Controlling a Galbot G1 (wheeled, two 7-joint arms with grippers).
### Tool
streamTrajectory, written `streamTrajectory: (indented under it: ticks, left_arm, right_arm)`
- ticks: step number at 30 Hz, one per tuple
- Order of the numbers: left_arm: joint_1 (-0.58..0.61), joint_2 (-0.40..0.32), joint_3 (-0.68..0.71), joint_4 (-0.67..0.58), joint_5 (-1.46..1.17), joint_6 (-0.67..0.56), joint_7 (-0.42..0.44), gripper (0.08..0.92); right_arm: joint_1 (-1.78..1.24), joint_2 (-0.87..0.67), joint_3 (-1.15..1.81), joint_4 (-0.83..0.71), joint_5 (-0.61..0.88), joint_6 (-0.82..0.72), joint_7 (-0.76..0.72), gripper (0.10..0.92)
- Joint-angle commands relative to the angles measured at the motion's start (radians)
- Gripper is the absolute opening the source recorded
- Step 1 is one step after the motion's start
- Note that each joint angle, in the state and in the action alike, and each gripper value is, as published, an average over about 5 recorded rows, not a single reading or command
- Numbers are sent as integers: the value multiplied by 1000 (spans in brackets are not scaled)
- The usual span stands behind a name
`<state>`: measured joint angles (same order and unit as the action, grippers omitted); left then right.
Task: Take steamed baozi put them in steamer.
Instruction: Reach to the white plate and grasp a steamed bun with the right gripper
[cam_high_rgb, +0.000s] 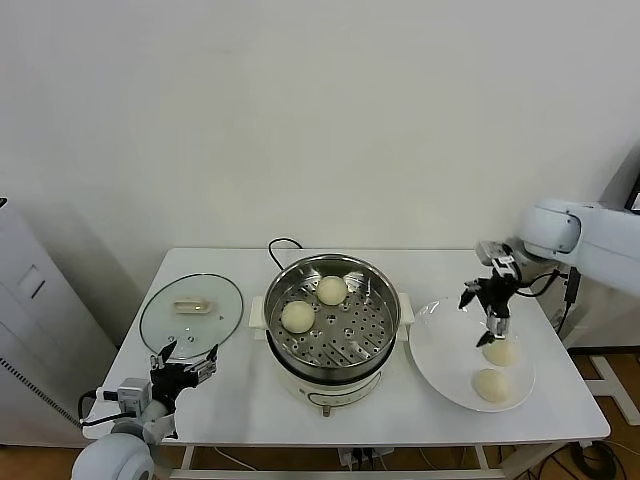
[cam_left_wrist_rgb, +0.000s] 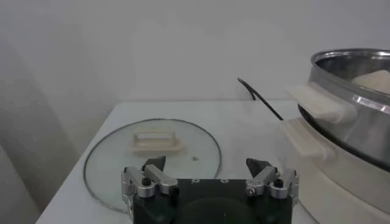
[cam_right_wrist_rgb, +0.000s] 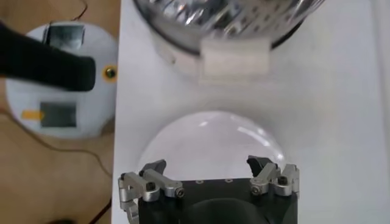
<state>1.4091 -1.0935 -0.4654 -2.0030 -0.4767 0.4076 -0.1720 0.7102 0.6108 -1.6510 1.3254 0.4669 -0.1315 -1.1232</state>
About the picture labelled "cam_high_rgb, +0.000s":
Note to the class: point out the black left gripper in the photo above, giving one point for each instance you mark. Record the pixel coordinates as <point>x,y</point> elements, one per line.
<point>170,382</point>

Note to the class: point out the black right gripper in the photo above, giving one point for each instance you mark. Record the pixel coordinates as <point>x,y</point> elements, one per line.
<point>497,295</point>

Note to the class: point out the white steamed baozi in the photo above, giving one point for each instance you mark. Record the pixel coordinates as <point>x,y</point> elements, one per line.
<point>491,384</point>
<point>500,354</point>
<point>331,291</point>
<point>298,316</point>

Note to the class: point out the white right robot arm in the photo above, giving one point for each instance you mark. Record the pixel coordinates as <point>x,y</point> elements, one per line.
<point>550,227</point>

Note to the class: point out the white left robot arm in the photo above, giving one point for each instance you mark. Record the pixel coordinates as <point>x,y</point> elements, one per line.
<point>115,455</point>

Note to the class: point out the stainless steel steamer basket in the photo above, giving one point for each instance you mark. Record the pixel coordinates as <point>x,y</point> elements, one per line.
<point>370,295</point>

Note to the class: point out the white round plate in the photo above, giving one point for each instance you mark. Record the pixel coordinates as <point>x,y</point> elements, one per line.
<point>445,350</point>

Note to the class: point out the white side desk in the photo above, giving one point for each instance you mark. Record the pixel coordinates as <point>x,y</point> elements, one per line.
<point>607,385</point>

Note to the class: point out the white floor cabinet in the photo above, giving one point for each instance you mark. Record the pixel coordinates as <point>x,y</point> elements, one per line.
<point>30,320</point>

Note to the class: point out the cream electric cooker base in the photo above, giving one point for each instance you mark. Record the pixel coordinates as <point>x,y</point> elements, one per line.
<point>345,395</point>

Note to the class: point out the dark laptop screen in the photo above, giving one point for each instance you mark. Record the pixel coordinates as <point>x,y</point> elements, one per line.
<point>636,200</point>

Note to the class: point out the white power strip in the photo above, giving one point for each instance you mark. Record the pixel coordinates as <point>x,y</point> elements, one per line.
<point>357,457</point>

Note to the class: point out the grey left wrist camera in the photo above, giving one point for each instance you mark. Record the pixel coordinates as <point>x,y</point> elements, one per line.
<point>132,395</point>

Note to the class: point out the white table frame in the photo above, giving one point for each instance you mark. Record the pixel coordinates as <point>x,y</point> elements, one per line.
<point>280,474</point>

